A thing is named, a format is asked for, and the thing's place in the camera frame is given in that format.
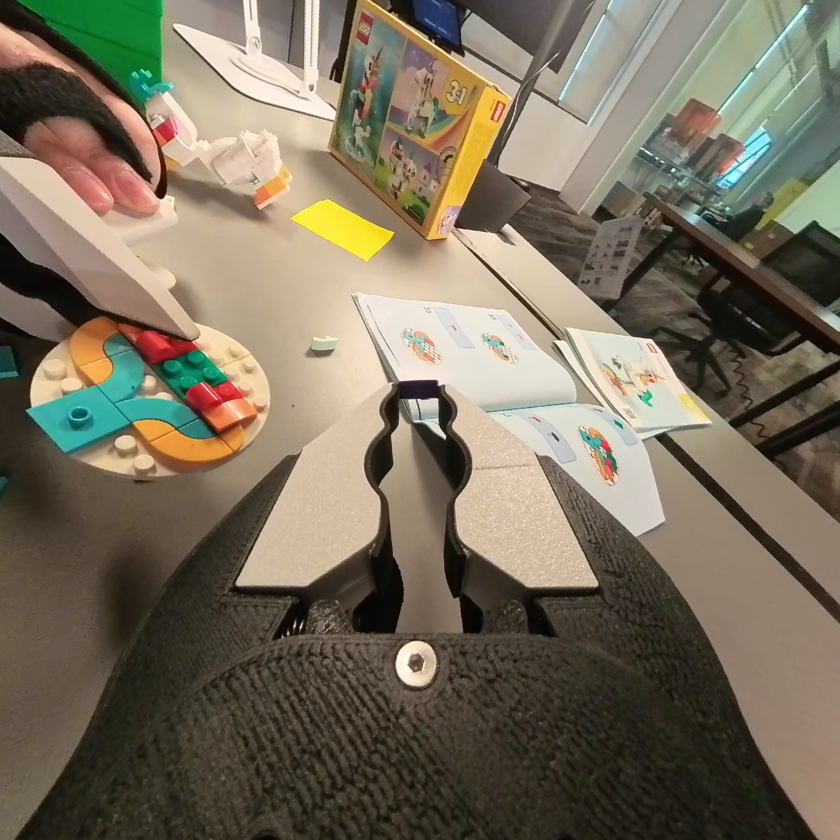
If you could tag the person's left hand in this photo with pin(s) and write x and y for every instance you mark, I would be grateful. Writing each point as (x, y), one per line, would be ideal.
(105, 177)

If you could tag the open lego instruction booklet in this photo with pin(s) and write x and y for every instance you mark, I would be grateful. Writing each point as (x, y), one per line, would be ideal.
(459, 354)

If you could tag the yellow sticky note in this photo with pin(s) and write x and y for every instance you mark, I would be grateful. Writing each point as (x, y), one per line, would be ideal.
(341, 229)

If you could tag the mint green lego brick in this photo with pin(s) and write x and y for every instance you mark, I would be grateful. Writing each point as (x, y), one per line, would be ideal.
(323, 345)

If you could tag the black office chair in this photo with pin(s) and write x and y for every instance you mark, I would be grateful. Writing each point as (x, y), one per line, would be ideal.
(800, 269)

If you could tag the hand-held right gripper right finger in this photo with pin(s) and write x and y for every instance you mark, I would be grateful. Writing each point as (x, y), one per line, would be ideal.
(525, 518)

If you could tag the green plastic bin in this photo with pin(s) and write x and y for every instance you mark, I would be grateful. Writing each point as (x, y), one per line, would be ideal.
(111, 33)

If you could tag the shelf with boxes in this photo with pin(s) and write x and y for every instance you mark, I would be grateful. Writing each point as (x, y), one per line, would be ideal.
(695, 144)

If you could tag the white lego unicorn model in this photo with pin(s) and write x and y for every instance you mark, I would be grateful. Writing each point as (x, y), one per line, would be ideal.
(243, 161)

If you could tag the dark standing panel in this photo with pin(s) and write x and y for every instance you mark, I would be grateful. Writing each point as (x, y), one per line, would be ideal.
(489, 197)

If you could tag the brown office desk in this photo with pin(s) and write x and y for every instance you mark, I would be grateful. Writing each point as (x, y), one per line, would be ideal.
(741, 262)

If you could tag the instruction booklet with picture cover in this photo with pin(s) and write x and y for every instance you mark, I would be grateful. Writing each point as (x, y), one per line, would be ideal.
(643, 387)

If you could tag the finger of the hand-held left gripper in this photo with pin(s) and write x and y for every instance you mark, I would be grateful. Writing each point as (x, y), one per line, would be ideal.
(85, 243)
(26, 312)

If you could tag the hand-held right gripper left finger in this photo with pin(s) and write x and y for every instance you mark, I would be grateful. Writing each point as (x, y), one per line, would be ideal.
(308, 518)

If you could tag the yellow lego set box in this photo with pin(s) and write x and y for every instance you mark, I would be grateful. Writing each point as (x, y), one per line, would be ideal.
(407, 118)

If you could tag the purple lego brick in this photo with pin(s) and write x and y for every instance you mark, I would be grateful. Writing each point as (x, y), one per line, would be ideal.
(418, 389)

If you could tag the printed paper sheet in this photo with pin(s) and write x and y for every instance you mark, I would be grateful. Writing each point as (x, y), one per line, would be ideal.
(610, 256)

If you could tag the white stand with flat base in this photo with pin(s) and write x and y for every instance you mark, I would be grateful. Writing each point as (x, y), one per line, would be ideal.
(249, 65)

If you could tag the colourful lego plate model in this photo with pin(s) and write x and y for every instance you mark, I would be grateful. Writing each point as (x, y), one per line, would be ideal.
(151, 407)

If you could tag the black monitor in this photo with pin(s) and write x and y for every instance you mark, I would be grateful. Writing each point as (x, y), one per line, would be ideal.
(436, 19)

